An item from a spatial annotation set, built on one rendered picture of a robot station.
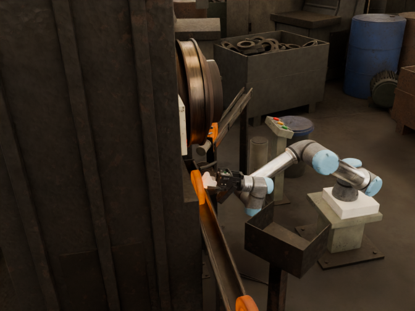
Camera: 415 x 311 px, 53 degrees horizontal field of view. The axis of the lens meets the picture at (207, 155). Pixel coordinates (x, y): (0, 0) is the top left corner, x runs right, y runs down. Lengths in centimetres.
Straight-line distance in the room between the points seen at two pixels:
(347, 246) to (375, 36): 293
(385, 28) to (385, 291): 322
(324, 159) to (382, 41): 321
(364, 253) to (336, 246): 18
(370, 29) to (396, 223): 259
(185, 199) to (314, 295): 114
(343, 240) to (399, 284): 37
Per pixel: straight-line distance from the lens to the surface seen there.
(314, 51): 446
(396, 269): 272
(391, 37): 513
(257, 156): 279
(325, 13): 569
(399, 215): 318
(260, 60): 407
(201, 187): 177
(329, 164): 204
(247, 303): 131
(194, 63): 167
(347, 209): 246
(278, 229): 184
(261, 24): 594
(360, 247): 277
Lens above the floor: 172
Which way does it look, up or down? 28 degrees down
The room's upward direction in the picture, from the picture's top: 1 degrees counter-clockwise
